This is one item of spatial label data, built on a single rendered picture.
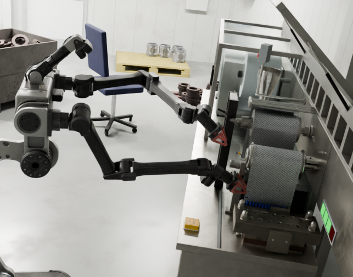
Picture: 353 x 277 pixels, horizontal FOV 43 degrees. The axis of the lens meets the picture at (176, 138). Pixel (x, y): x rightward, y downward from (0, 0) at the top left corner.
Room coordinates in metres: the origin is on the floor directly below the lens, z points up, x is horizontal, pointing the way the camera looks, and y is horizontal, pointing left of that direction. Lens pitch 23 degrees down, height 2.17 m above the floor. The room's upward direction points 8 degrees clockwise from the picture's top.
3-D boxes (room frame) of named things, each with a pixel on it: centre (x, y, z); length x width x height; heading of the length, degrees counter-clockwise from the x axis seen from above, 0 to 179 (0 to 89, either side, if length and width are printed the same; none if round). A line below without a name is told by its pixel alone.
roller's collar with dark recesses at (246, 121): (2.28, -0.37, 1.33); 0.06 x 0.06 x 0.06; 87
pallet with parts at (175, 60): (8.13, 0.63, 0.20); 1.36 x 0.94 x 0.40; 103
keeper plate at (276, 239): (1.75, -0.54, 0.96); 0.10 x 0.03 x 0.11; 87
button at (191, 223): (1.88, -0.13, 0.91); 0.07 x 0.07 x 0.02; 87
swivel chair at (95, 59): (5.14, 0.83, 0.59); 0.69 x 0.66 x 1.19; 107
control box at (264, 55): (2.58, -0.43, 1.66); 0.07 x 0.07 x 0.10; 62
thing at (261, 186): (1.96, -0.50, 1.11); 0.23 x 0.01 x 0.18; 87
